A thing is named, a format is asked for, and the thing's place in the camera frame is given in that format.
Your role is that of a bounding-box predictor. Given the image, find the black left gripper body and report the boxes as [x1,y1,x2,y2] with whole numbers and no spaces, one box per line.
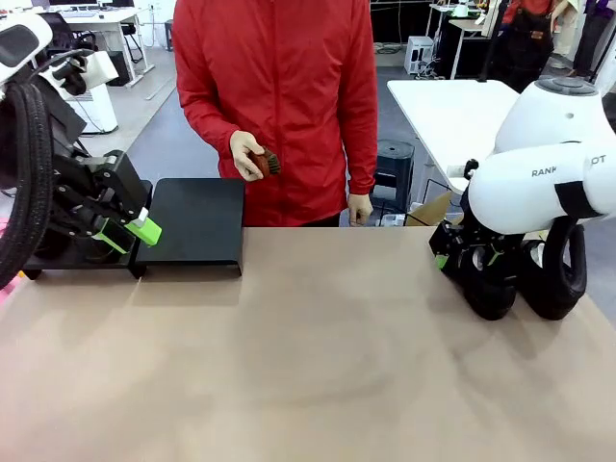
[47,95,105,237]

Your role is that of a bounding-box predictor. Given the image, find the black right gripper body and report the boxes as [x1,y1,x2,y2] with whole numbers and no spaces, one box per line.
[440,211,521,251]

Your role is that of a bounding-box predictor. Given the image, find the brown shoe brush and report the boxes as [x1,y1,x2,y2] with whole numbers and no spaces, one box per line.
[249,147,283,180]

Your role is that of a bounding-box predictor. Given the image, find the person's left forearm red sleeve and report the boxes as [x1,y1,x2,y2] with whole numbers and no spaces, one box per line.
[344,110,379,197]

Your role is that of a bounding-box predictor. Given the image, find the person's right forearm red sleeve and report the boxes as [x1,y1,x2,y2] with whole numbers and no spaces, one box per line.
[177,90,242,145]

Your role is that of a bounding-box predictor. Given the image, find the black metal shoe stand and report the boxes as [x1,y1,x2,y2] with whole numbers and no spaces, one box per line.
[21,178,154,281]
[133,177,246,279]

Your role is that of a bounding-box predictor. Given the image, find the person's left hand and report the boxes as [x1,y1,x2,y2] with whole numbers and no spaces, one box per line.
[346,192,374,227]

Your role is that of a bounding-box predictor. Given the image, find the person's right hand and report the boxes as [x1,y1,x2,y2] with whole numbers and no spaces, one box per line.
[229,130,267,183]

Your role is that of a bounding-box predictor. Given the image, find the white air purifier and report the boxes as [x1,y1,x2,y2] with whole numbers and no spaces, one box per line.
[62,86,119,135]

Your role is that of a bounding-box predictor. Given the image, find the black plastic stool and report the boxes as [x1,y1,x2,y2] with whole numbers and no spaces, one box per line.
[372,139,416,213]

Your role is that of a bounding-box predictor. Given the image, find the white table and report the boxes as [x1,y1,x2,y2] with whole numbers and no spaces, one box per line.
[387,79,521,193]

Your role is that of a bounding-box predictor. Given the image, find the person's black trousers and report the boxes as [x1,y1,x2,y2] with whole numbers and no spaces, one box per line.
[244,214,348,228]

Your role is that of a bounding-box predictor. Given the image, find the black computer tower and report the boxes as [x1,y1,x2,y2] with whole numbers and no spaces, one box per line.
[106,50,131,88]

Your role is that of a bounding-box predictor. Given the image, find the black office chair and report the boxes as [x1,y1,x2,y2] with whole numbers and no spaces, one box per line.
[42,12,100,54]

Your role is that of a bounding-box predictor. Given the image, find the white office desk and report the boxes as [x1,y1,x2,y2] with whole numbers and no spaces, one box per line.
[28,7,156,89]

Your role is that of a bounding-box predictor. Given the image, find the desk with black panel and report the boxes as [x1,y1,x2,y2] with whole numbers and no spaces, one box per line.
[427,3,487,81]

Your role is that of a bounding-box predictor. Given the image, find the white computer case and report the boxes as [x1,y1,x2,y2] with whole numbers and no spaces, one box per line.
[403,36,435,77]

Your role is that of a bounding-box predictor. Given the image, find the person's red jacket torso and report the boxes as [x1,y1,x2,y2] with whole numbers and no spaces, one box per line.
[171,0,379,228]

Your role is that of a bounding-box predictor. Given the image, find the background person black apron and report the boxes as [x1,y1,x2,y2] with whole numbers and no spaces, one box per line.
[490,0,572,95]

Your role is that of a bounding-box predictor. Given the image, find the background person purple top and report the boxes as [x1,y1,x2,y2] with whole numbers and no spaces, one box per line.
[572,0,616,81]

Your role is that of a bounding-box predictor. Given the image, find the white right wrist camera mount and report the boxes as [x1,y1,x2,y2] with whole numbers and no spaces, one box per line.
[446,160,480,182]

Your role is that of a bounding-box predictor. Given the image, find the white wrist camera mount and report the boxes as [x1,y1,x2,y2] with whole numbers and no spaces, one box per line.
[47,47,120,96]
[446,160,480,182]

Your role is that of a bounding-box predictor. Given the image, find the black right arm cable sleeve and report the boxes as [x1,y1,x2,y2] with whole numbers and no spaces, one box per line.
[542,180,608,309]

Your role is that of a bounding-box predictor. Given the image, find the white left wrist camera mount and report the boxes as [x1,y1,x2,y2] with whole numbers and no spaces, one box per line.
[47,47,120,96]

